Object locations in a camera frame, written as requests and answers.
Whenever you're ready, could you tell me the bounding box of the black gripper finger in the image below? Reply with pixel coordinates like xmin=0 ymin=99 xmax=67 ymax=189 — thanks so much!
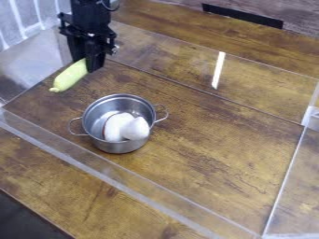
xmin=84 ymin=37 xmax=106 ymax=73
xmin=67 ymin=36 xmax=84 ymax=62

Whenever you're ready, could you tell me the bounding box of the clear acrylic enclosure wall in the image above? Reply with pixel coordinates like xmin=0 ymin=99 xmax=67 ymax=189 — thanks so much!
xmin=0 ymin=107 xmax=262 ymax=239

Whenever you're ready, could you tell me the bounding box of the small steel pot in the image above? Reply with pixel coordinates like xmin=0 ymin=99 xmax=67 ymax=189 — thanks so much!
xmin=68 ymin=93 xmax=168 ymax=154

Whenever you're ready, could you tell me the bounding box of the white mushroom toy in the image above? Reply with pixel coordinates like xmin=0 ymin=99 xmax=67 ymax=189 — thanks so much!
xmin=103 ymin=113 xmax=150 ymax=142

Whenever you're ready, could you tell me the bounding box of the black cable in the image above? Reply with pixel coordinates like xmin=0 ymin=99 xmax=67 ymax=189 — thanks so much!
xmin=99 ymin=0 xmax=122 ymax=12

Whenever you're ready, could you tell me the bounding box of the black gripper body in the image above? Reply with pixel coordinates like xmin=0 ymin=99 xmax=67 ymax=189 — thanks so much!
xmin=58 ymin=0 xmax=120 ymax=52

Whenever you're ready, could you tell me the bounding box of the black strip on wall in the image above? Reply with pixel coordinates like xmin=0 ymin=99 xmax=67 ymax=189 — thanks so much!
xmin=202 ymin=3 xmax=285 ymax=29

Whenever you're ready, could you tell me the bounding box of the green handled metal spoon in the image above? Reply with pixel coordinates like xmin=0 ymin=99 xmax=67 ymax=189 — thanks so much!
xmin=48 ymin=59 xmax=88 ymax=92

